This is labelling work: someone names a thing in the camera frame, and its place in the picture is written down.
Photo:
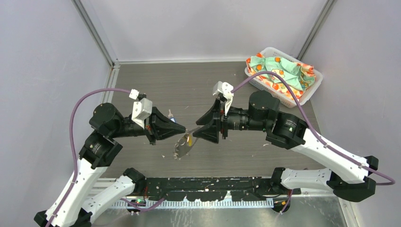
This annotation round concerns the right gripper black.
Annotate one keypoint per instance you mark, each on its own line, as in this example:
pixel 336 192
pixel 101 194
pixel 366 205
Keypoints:
pixel 213 117

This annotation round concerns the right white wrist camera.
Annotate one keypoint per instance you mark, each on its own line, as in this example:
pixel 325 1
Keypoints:
pixel 225 90

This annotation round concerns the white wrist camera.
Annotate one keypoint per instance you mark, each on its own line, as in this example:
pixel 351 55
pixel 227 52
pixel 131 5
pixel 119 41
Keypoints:
pixel 225 90
pixel 141 111

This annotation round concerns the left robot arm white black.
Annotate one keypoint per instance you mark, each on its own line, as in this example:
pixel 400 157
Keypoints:
pixel 98 152

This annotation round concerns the colourful printed cloth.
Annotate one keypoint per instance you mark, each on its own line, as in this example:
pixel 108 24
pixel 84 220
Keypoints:
pixel 299 76

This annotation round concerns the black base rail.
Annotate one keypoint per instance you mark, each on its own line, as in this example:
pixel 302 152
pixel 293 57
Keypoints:
pixel 209 188

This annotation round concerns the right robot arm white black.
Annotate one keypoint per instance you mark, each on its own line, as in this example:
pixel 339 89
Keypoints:
pixel 344 174

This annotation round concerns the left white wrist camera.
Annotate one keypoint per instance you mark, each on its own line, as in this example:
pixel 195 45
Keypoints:
pixel 141 111

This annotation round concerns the white plastic basket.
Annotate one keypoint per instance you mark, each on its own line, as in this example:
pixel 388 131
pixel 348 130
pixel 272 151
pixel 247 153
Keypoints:
pixel 270 52

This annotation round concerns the blue capped key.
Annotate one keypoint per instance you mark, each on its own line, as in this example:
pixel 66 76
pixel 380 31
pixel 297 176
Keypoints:
pixel 171 116

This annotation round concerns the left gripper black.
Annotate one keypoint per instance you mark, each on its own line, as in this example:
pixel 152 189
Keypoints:
pixel 158 125

